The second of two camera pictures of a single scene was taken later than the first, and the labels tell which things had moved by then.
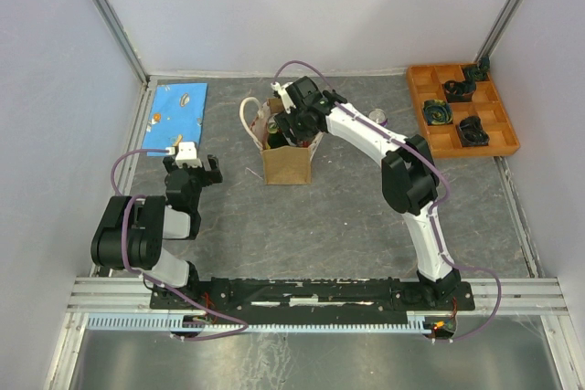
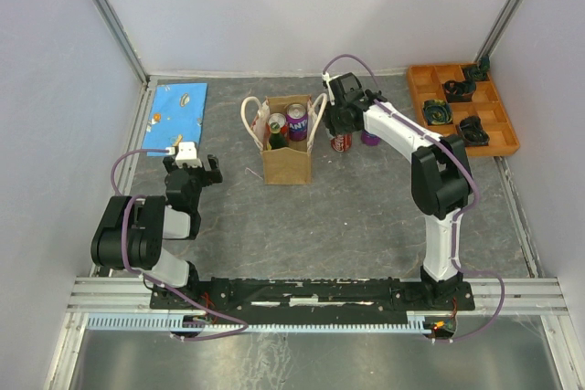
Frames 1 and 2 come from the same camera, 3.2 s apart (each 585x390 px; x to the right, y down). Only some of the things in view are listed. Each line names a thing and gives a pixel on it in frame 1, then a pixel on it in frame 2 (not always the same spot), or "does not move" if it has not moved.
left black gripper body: [198, 175] does not move
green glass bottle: [275, 138] does not move
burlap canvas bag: [290, 165] does not move
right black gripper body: [295, 121] to [334, 113]
